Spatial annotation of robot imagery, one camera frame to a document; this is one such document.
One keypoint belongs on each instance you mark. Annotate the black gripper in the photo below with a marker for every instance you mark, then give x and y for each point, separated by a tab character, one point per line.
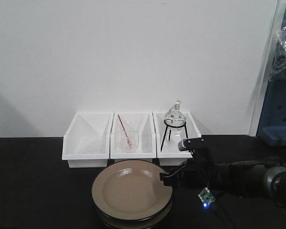
192	173

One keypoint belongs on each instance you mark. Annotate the tan round plate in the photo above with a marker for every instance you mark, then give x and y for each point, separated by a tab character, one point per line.
131	190
148	223

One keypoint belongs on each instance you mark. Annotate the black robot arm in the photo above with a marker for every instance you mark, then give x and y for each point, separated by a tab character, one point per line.
251	178

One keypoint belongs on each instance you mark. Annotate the right white storage bin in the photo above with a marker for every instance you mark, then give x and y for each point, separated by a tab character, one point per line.
170	155

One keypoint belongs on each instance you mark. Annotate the white storage bin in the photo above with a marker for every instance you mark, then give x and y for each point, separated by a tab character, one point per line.
85	128
170	155
142	122

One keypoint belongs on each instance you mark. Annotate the green circuit board right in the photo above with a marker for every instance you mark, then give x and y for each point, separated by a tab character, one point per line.
206	197

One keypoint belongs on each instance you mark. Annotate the clear glass beaker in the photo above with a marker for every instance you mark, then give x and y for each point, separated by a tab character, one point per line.
134	138

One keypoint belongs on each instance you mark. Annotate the round glass flask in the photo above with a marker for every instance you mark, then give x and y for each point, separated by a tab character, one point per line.
174	118

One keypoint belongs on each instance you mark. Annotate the middle white storage bin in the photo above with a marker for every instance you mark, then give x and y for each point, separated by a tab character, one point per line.
142	122

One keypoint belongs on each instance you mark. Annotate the clear glass funnel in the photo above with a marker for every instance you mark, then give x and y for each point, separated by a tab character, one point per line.
95	147

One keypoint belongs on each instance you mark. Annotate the left white storage bin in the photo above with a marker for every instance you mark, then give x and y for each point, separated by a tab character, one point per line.
85	128

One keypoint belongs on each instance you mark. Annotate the blue pegboard drying rack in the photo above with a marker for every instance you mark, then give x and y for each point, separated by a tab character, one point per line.
272	123

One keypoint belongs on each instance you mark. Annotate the clear plastic bag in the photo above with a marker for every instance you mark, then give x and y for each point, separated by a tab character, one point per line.
284	43

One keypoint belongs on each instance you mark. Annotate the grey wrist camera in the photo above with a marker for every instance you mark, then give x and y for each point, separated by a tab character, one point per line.
190	144

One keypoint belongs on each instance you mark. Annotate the black wire tripod stand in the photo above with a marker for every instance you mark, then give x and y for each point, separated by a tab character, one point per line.
172	128

